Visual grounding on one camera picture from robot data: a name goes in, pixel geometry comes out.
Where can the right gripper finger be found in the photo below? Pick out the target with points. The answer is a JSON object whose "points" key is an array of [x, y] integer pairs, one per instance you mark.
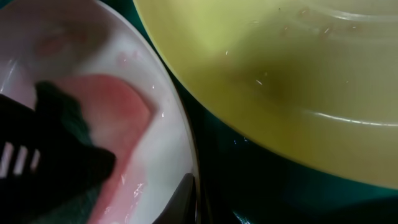
{"points": [[181, 208]]}

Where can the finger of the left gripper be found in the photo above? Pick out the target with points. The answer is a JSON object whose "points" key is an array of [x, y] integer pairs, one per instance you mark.
{"points": [[51, 171]]}

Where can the green and orange sponge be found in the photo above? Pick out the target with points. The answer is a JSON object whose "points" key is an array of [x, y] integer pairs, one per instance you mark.
{"points": [[104, 111]]}

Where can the white plate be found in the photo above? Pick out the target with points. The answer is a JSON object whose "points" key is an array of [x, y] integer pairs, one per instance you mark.
{"points": [[50, 40]]}

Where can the yellow-green plate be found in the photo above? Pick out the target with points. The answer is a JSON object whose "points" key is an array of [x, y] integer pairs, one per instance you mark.
{"points": [[314, 81]]}

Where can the teal plastic serving tray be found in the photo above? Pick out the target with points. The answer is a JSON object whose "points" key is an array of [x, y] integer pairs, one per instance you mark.
{"points": [[246, 182]]}

